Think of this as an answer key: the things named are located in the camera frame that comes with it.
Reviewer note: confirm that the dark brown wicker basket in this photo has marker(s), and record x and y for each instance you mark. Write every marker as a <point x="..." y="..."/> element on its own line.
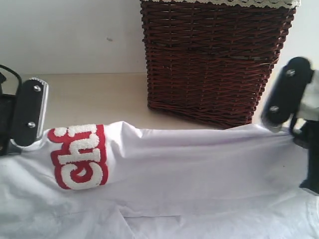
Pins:
<point x="210" y="63"/>

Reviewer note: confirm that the grey floral lace basket liner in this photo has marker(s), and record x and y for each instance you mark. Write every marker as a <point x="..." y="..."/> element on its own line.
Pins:
<point x="289" y="4"/>

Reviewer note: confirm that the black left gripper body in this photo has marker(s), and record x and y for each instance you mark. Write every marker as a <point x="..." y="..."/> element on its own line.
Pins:
<point x="7" y="104"/>

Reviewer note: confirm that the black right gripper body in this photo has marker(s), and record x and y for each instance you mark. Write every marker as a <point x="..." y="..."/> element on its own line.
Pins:
<point x="309" y="135"/>

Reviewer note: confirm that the white t-shirt red lettering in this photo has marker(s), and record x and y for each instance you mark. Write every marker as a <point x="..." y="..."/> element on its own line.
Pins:
<point x="120" y="182"/>

